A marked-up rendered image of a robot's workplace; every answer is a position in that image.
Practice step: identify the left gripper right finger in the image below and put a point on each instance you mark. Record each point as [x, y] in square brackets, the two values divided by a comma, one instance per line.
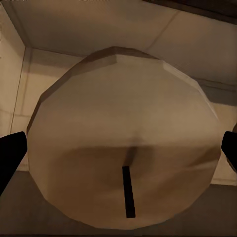
[229, 147]

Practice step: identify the cabinet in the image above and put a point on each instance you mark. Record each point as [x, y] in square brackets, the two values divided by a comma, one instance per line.
[40, 40]

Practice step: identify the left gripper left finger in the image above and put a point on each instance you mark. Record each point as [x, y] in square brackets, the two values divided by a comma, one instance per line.
[12, 150]

